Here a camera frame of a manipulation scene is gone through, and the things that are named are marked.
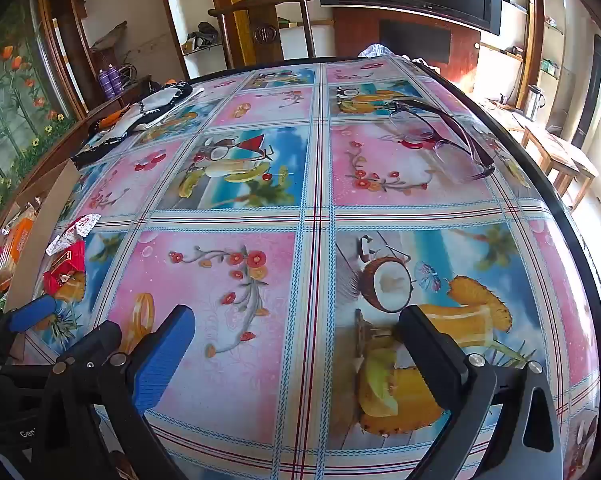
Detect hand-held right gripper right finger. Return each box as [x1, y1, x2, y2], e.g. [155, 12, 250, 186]
[398, 304, 564, 480]

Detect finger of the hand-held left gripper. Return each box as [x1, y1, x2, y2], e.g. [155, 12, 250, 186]
[8, 294, 57, 335]
[55, 320, 122, 363]

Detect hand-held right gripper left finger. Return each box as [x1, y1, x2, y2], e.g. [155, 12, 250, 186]
[30, 304, 197, 480]

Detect red packet gold label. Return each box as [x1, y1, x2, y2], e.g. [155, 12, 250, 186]
[54, 240, 87, 275]
[41, 269, 87, 298]

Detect orange snack packet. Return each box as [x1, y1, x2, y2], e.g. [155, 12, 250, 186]
[0, 217, 35, 273]

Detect white and red packet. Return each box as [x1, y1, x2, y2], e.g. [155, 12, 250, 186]
[45, 235, 76, 257]
[63, 213, 102, 237]

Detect cardboard box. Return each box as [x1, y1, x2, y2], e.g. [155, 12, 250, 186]
[0, 157, 84, 311]

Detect printed fruit tablecloth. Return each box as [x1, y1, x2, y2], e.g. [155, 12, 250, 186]
[25, 55, 601, 480]

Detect wooden sideboard cabinet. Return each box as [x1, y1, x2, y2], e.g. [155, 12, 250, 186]
[0, 75, 154, 261]

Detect black white orange scarf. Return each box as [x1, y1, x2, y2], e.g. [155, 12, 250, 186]
[70, 80, 206, 168]

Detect wooden stool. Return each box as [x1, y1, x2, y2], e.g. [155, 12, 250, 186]
[523, 125, 599, 211]

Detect steel kettle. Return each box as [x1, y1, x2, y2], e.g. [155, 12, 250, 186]
[523, 84, 546, 122]

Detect white standing air conditioner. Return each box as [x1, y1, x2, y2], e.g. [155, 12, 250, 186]
[551, 30, 601, 151]

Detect clear plastic bag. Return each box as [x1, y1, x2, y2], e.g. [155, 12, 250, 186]
[357, 42, 396, 58]

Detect dark clutter on shelf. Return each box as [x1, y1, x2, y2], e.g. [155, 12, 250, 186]
[183, 21, 221, 56]

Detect dark wooden chair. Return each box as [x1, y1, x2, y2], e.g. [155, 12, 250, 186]
[208, 0, 317, 68]

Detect purple frame eyeglasses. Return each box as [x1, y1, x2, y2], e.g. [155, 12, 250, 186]
[388, 99, 496, 183]

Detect floral wall mural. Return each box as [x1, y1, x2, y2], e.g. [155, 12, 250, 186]
[0, 0, 76, 241]

